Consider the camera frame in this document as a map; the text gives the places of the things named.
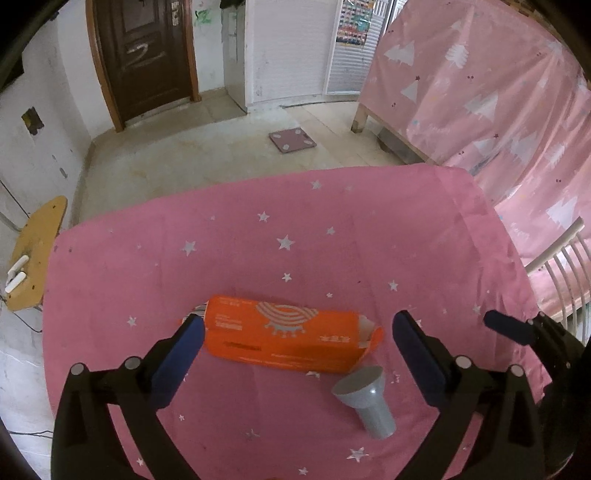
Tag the orange cardboard box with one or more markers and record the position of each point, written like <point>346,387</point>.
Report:
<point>277,337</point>

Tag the grey cabinet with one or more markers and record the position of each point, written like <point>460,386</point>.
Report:
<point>234,60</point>

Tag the white louvred wardrobe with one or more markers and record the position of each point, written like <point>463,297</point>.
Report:
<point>286,46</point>

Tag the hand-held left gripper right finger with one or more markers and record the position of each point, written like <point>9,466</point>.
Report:
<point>415,355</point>

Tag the colourful wall poster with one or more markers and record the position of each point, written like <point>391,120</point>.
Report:
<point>353,23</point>

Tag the wooden bed frame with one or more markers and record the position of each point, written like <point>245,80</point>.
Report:
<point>360,120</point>

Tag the pink star-print tablecloth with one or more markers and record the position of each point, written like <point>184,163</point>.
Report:
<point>277,230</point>

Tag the dark brown door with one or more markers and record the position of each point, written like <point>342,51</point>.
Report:
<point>143,64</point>

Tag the wooden chair with metal frame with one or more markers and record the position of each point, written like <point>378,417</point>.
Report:
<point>37,249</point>

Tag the grey plastic cup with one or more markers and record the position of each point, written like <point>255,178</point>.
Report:
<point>369,401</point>

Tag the striped paper wrapper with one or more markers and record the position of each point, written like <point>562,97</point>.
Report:
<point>196,314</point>

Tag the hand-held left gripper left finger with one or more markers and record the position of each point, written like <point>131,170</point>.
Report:
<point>180,355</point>

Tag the pink tree-print curtain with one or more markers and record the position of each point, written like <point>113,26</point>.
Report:
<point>485,92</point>

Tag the purple bathroom scale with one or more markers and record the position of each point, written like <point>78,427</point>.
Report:
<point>293,141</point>

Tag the black hanging clothes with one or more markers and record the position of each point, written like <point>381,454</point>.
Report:
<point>231,3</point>

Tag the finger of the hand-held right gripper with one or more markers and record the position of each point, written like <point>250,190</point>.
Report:
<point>508,325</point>

